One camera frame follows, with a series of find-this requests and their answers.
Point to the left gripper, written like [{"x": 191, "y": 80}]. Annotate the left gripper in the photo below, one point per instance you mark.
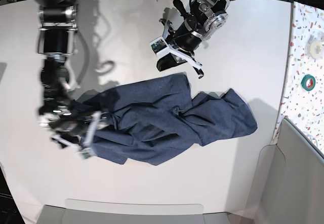
[{"x": 181, "y": 49}]

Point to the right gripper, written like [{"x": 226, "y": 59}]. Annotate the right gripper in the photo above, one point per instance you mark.
[{"x": 70, "y": 122}]

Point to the dark blue t-shirt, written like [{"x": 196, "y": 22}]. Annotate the dark blue t-shirt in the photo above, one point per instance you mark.
[{"x": 155, "y": 120}]

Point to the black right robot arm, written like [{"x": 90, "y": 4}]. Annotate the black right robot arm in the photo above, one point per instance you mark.
[{"x": 58, "y": 27}]

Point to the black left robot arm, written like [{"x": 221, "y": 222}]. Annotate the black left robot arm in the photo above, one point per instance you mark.
[{"x": 202, "y": 19}]

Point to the grey chair bottom edge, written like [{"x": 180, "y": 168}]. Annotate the grey chair bottom edge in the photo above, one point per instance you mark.
[{"x": 81, "y": 211}]

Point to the green tape roll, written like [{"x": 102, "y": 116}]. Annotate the green tape roll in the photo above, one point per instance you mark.
[{"x": 308, "y": 82}]

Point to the clear tape dispenser roll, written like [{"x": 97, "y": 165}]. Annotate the clear tape dispenser roll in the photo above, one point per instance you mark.
[{"x": 314, "y": 45}]

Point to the terrazzo patterned table cover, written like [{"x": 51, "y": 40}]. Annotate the terrazzo patterned table cover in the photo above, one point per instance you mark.
[{"x": 301, "y": 107}]

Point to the grey chair right side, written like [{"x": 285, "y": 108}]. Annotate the grey chair right side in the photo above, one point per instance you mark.
[{"x": 288, "y": 183}]

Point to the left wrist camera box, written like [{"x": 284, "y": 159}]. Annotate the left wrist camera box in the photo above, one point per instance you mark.
[{"x": 160, "y": 47}]

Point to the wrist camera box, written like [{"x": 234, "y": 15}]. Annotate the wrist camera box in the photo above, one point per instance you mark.
[
  {"x": 86, "y": 153},
  {"x": 160, "y": 47}
]

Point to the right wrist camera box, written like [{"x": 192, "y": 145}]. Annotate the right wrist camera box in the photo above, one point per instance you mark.
[{"x": 86, "y": 153}]

